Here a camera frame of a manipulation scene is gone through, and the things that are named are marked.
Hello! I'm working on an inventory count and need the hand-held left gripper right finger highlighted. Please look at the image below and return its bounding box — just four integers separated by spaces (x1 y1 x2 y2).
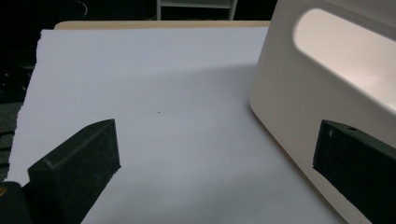
312 119 396 224

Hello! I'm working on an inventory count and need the white paper table sheet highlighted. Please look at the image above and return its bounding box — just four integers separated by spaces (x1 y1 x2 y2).
6 27 348 224

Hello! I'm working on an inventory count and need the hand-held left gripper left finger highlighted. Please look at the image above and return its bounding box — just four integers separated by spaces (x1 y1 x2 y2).
22 119 121 224

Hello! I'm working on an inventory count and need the white plastic bin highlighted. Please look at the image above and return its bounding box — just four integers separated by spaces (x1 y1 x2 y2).
247 0 396 224

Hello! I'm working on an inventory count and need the white metal stand frame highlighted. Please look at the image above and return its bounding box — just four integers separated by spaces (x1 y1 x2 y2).
156 0 238 21

